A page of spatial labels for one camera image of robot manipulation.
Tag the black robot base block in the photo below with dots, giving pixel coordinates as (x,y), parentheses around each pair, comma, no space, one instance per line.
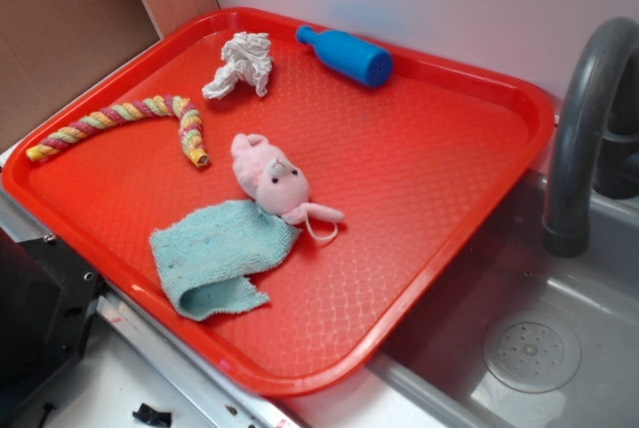
(49,295)

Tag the crumpled white paper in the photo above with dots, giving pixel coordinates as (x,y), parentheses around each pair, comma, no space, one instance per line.
(247,58)

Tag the red plastic tray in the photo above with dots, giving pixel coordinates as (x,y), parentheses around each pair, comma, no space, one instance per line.
(415,165)

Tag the pink plush bunny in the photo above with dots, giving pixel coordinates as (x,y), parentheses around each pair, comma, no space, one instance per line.
(279,187)

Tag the light blue terry cloth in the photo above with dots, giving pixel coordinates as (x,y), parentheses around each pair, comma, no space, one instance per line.
(205,260)

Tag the blue plastic toy bottle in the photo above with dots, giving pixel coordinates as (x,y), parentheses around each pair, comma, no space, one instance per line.
(355,58)

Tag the grey toy sink basin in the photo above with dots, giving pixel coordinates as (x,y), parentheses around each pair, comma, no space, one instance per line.
(512,336)

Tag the grey toy faucet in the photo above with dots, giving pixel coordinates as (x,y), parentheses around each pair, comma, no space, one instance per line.
(596,144)

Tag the black tape scrap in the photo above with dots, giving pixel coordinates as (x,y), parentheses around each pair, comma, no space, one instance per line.
(153,417)

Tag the brown cardboard panel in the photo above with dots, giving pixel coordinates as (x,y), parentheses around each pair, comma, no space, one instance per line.
(52,51)

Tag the multicolour twisted rope toy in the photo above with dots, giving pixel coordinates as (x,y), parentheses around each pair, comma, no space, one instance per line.
(190,131)

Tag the metal rail strip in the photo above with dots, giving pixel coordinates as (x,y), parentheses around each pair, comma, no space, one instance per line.
(130,362)

